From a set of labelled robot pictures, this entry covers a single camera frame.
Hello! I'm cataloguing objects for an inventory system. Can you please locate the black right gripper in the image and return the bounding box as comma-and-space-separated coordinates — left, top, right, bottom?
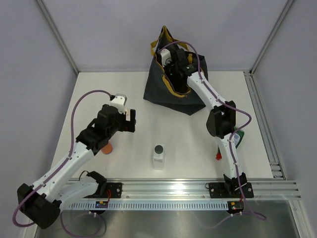
153, 58, 178, 88

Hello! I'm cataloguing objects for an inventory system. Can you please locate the dark denim canvas bag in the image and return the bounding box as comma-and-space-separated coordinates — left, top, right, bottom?
143, 26, 205, 115

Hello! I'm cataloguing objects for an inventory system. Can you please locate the orange bottle with blue cap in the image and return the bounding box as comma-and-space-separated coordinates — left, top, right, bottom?
101, 142, 113, 155

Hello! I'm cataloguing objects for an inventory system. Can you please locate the white bottle with black cap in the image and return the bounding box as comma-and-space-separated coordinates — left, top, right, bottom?
153, 143, 165, 170

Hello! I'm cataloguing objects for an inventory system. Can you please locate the green bottle with red cap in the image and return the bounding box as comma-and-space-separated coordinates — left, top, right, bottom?
215, 126, 245, 161

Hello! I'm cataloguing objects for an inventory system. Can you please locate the cream MURRAYLE bottle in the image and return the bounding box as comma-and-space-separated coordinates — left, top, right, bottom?
125, 109, 131, 121

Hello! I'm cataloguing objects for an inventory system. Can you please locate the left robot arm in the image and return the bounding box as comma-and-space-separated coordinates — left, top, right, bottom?
17, 104, 136, 229

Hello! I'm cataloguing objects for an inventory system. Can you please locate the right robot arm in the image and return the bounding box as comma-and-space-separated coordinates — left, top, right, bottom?
158, 49, 247, 197

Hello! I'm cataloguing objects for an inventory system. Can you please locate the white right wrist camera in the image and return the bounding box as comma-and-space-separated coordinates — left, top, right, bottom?
159, 49, 172, 67

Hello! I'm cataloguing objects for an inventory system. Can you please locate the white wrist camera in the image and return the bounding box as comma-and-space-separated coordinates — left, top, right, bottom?
110, 94, 127, 114
159, 49, 172, 67

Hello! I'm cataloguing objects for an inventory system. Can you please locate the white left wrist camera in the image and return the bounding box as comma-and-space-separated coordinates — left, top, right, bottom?
110, 94, 127, 114

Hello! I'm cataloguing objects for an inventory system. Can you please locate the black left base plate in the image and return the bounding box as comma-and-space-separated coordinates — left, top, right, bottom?
98, 182, 123, 199

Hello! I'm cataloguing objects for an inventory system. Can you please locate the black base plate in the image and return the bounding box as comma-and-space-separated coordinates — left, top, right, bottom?
206, 182, 254, 198
98, 182, 123, 199

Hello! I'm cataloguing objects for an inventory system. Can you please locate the white slotted cable duct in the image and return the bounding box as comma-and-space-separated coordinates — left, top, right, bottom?
67, 200, 243, 211

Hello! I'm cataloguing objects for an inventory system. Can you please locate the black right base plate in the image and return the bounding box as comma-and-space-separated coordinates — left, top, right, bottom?
206, 182, 254, 198

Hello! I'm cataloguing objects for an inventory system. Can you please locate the right aluminium frame post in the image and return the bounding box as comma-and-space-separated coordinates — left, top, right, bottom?
249, 0, 296, 76

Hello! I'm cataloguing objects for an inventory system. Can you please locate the aluminium mounting rail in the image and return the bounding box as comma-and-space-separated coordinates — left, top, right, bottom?
109, 179, 301, 200

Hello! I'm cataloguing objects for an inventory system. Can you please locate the grey aluminium corner post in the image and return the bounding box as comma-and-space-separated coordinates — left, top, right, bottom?
35, 0, 80, 75

